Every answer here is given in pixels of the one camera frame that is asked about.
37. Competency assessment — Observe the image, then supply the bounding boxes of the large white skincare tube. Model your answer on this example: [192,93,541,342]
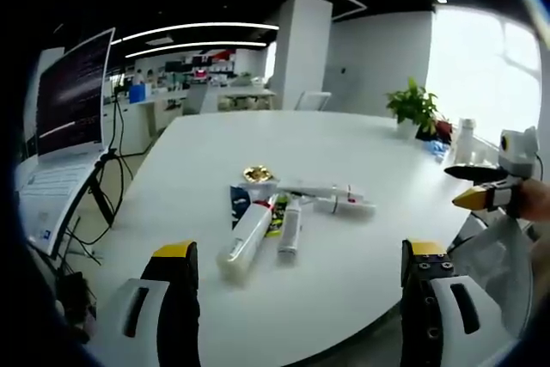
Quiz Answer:
[216,202,277,285]

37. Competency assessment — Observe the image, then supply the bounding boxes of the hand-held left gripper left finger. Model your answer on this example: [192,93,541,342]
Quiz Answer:
[95,240,201,367]

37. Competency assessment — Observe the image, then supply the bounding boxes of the black monitor stand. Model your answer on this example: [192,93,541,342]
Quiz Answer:
[87,148,126,229]

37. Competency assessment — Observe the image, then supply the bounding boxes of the white skincare bottle red label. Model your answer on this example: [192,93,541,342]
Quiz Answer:
[312,195,378,218]

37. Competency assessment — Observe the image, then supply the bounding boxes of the person's right hand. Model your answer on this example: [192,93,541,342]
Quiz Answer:
[513,176,550,224]

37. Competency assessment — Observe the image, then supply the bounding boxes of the dark blue skincare sachet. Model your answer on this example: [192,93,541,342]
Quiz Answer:
[229,185,260,230]

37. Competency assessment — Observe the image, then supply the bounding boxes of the gold skincare jar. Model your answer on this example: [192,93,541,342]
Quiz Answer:
[241,165,277,184]

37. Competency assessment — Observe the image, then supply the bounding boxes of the blue box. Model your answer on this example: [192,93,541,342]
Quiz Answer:
[127,84,148,105]

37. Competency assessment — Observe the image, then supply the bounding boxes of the blue cloth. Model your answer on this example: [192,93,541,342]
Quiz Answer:
[423,138,451,163]

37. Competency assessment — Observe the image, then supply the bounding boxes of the dark computer monitor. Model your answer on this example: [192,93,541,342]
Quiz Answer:
[34,27,117,160]

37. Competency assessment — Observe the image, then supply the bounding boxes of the small white skincare bottle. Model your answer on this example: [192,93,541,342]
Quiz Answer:
[276,202,303,263]

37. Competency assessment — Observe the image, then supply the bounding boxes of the white tilted screen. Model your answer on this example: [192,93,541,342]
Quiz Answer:
[15,150,109,259]

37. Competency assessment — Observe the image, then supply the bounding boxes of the green black skincare packet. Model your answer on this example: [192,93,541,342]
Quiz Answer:
[265,193,290,240]

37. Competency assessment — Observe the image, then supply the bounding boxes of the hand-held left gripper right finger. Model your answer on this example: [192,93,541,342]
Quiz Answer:
[400,237,489,367]

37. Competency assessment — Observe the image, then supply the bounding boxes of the green potted plant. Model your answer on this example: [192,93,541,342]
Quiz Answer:
[385,76,440,140]

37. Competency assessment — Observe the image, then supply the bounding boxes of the black cables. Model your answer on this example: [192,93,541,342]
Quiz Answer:
[64,83,150,267]

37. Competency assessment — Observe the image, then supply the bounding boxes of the white office chair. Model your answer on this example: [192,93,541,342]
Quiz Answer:
[293,90,333,113]

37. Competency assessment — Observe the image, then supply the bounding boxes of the white background counter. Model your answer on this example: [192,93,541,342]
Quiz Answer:
[184,83,278,115]

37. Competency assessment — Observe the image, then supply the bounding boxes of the white thermos bottle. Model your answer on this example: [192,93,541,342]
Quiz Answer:
[454,117,479,162]

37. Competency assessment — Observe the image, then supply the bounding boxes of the long thin white skincare tube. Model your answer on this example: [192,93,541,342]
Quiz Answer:
[278,182,367,204]

